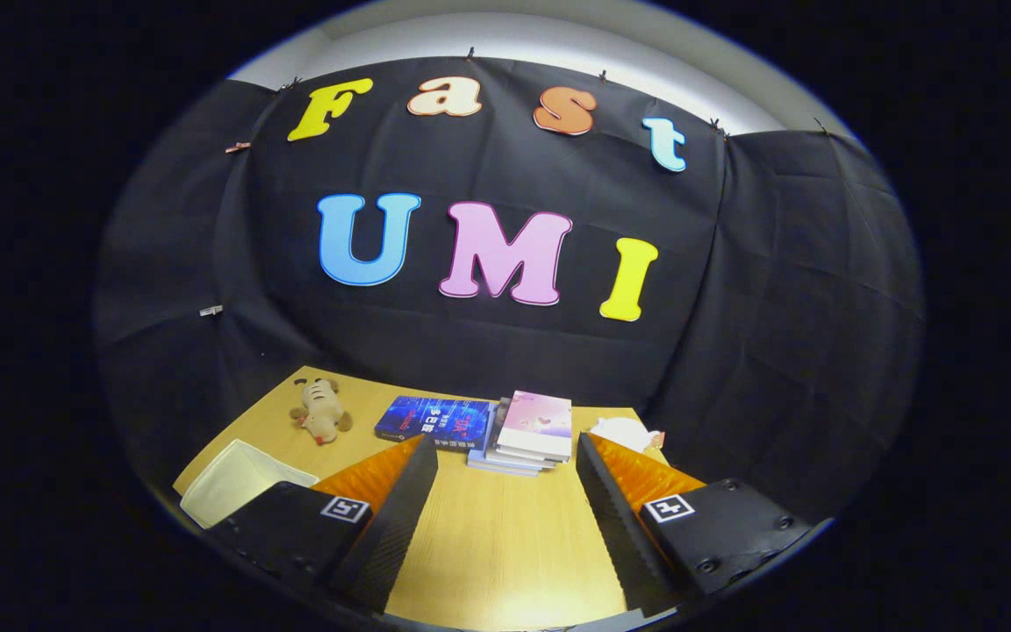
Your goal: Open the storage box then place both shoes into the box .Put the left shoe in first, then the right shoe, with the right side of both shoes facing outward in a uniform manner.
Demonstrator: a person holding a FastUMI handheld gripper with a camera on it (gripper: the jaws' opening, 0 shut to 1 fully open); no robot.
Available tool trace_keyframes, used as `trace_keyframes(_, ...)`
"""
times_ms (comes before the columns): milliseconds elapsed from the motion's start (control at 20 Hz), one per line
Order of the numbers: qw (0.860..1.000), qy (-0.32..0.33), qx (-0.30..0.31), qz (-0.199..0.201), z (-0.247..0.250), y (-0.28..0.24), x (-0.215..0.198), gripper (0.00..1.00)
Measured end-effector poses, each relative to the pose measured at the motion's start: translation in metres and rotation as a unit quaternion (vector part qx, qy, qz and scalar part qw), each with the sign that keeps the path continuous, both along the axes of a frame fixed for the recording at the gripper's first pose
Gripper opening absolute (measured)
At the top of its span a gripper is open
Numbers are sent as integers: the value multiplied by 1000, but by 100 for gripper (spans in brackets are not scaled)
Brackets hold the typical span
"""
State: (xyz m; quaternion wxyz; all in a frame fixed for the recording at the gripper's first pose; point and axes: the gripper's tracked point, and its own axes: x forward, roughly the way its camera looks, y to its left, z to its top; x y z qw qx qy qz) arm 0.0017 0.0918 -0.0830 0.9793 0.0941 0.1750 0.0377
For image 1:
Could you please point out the beige plush dog toy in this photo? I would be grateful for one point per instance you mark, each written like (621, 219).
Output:
(321, 412)

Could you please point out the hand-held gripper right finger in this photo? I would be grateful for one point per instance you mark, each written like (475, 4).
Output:
(620, 531)

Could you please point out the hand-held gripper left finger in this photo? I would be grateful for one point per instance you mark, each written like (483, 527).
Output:
(391, 531)

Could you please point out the dark blue book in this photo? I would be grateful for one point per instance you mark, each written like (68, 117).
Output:
(426, 417)

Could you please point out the light blue cover book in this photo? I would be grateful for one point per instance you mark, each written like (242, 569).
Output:
(501, 468)

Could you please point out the pink cloth clip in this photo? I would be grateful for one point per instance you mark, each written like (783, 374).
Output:
(238, 147)

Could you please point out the white-edged middle book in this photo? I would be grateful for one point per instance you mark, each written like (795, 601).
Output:
(519, 459)

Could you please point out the brown fabric storage box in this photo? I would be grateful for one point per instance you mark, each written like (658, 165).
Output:
(233, 483)

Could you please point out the white plush toy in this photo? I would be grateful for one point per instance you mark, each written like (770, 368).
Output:
(624, 432)

